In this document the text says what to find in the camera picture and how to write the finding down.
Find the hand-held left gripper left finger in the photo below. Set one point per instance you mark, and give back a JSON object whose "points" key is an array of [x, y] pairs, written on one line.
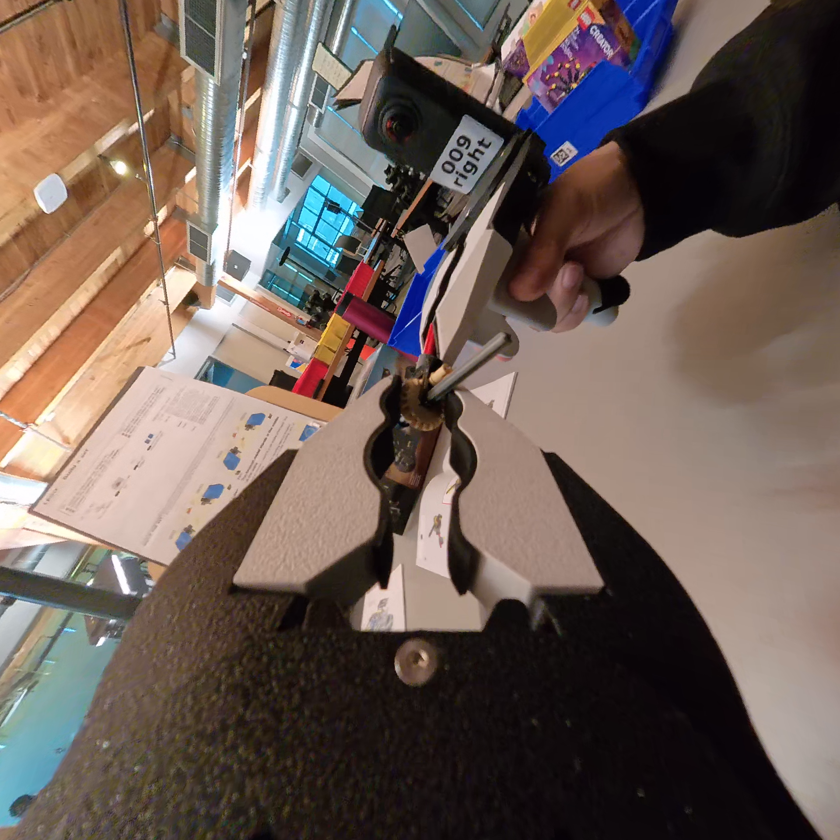
{"points": [[308, 518]]}

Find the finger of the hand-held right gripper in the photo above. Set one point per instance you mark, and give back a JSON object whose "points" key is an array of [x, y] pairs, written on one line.
{"points": [[436, 295], [479, 275]]}

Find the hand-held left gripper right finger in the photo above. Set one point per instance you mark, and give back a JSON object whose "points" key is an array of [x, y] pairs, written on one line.
{"points": [[531, 525]]}

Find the tan gear red axle assembly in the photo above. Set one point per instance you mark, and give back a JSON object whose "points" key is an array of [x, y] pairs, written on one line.
{"points": [[472, 363]]}

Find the person's right forearm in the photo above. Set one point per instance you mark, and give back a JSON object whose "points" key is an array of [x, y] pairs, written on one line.
{"points": [[735, 131]]}

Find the lego set box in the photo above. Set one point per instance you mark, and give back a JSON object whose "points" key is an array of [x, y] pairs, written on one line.
{"points": [[407, 466]]}

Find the person's right hand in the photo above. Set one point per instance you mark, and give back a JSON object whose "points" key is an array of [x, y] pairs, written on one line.
{"points": [[590, 216]]}

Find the pink bottle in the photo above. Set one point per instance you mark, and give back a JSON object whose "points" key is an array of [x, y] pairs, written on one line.
{"points": [[367, 318]]}

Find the open instruction booklet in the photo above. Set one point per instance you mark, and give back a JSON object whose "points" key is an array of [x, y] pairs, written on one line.
{"points": [[436, 525]]}

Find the small car cover booklet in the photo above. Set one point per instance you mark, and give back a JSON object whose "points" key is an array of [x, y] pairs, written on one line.
{"points": [[384, 600]]}

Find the yellow plastic bin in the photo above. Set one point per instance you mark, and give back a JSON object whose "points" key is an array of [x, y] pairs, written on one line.
{"points": [[333, 338]]}

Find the instruction poster board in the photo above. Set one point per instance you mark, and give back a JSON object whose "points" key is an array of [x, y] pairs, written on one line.
{"points": [[184, 459]]}

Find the red plastic bin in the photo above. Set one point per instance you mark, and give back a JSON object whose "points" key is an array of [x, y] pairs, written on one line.
{"points": [[310, 379]]}

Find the purple toy box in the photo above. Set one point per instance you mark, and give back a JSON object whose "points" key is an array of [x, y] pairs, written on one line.
{"points": [[571, 46]]}

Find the black pole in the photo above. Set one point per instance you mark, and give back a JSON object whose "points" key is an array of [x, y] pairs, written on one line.
{"points": [[65, 594]]}

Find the metal air duct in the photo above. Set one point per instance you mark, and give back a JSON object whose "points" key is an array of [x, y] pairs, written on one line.
{"points": [[211, 131], [295, 79]]}

